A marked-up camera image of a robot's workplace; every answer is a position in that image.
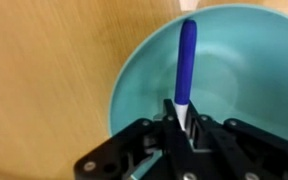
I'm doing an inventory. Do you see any blue and white pen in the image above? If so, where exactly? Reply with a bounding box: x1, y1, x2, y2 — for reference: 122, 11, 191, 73
174, 20, 197, 130

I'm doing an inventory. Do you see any teal blue bowl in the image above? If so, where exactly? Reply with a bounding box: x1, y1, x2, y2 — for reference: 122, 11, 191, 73
108, 3, 288, 180

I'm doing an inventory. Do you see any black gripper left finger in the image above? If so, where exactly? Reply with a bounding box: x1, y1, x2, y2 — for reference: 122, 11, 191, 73
73, 99, 191, 180

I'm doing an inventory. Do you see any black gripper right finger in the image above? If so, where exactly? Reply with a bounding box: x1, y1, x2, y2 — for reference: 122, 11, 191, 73
187, 103, 288, 180

